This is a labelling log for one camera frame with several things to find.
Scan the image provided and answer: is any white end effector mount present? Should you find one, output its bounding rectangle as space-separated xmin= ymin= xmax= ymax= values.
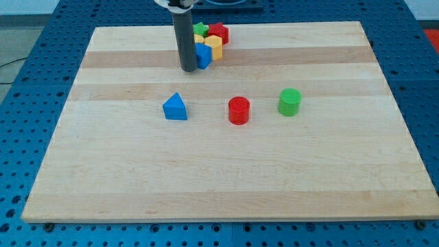
xmin=154 ymin=0 xmax=198 ymax=13

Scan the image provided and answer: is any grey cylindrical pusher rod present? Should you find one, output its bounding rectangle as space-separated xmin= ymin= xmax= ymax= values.
xmin=171 ymin=10 xmax=198 ymax=72

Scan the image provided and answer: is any blue triangle block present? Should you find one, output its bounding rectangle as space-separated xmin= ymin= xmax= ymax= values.
xmin=163 ymin=93 xmax=188 ymax=121

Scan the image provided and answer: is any green star block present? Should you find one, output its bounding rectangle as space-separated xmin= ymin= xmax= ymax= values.
xmin=193 ymin=22 xmax=209 ymax=38

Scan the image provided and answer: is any yellow block behind rod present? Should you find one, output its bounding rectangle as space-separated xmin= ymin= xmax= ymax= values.
xmin=194 ymin=34 xmax=205 ymax=44

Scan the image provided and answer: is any red star block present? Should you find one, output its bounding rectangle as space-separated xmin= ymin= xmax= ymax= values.
xmin=208 ymin=22 xmax=230 ymax=45

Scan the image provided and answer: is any blue cube block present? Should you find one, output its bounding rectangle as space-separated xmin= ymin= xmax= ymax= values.
xmin=195 ymin=43 xmax=212 ymax=69

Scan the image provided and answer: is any yellow pentagon block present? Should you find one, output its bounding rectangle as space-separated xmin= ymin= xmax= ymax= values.
xmin=204 ymin=35 xmax=223 ymax=60

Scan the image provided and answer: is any red cylinder block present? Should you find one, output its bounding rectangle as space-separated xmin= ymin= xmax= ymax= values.
xmin=228 ymin=96 xmax=250 ymax=125

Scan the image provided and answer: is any green cylinder block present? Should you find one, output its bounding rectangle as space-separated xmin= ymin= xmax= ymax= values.
xmin=278 ymin=88 xmax=302 ymax=117

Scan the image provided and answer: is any wooden board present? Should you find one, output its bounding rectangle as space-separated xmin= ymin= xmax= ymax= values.
xmin=22 ymin=21 xmax=438 ymax=223

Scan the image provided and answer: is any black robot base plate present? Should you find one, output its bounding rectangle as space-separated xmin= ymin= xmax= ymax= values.
xmin=193 ymin=0 xmax=264 ymax=10

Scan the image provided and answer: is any black floor cable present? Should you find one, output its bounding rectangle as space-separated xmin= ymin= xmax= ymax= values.
xmin=0 ymin=56 xmax=27 ymax=86

